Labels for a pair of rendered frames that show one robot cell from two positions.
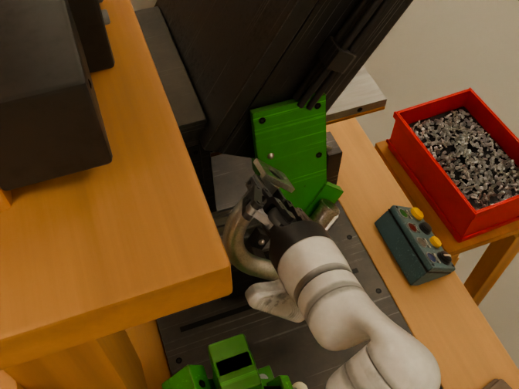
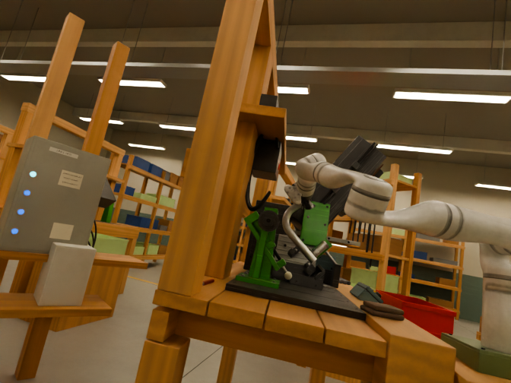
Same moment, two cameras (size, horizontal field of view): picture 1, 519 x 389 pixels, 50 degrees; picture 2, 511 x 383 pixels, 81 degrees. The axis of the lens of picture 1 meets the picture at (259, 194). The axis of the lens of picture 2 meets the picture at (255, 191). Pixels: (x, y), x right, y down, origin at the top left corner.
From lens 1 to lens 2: 1.19 m
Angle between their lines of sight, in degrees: 67
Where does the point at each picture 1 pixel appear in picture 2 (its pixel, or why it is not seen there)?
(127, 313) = (268, 109)
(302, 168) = (318, 227)
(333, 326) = not seen: hidden behind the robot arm
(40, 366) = (230, 169)
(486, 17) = not seen: outside the picture
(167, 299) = (274, 110)
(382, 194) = not seen: hidden behind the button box
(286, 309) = (294, 194)
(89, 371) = (236, 184)
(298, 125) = (319, 210)
